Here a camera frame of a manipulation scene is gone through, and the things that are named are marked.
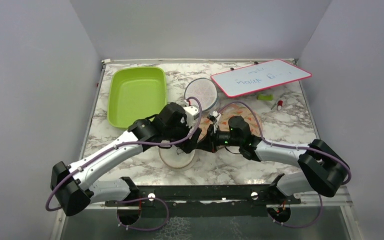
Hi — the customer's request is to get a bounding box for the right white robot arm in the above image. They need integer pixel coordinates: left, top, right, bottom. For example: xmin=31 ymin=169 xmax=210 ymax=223
xmin=197 ymin=116 xmax=350 ymax=204

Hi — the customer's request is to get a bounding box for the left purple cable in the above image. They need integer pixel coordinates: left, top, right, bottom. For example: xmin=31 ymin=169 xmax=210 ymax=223
xmin=44 ymin=96 xmax=203 ymax=213

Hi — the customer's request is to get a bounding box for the purple cable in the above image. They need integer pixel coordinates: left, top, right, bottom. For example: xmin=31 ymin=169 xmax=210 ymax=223
xmin=44 ymin=96 xmax=203 ymax=213
xmin=217 ymin=100 xmax=353 ymax=186

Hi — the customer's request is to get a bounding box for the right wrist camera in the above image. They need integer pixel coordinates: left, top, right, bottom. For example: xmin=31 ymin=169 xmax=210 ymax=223
xmin=207 ymin=110 xmax=221 ymax=133

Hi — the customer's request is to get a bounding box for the pink framed whiteboard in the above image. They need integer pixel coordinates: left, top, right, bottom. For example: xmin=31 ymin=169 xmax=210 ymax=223
xmin=210 ymin=59 xmax=312 ymax=98

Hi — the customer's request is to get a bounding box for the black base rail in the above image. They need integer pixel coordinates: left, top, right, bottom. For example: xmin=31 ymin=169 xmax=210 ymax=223
xmin=104 ymin=184 xmax=301 ymax=218

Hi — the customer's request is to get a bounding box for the red capped marker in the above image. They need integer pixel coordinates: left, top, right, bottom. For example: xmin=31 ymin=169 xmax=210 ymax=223
xmin=271 ymin=100 xmax=283 ymax=111

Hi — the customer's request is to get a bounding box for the floral fabric pouch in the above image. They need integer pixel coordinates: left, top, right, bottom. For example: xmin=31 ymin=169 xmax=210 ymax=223
xmin=199 ymin=103 xmax=263 ymax=142

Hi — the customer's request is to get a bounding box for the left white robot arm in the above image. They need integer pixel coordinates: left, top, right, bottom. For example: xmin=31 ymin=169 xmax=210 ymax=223
xmin=45 ymin=99 xmax=202 ymax=217

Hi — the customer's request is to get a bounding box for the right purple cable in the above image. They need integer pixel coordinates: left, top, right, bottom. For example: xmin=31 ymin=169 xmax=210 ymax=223
xmin=217 ymin=100 xmax=353 ymax=186

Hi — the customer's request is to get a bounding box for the green plastic tray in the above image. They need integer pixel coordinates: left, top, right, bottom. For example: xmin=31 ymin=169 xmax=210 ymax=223
xmin=107 ymin=66 xmax=167 ymax=129

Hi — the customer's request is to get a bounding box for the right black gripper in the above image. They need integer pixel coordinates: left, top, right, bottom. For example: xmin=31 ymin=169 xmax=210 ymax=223
xmin=196 ymin=123 xmax=242 ymax=154

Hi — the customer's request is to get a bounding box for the green eraser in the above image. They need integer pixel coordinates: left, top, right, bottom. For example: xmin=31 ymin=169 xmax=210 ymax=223
xmin=257 ymin=94 xmax=274 ymax=101

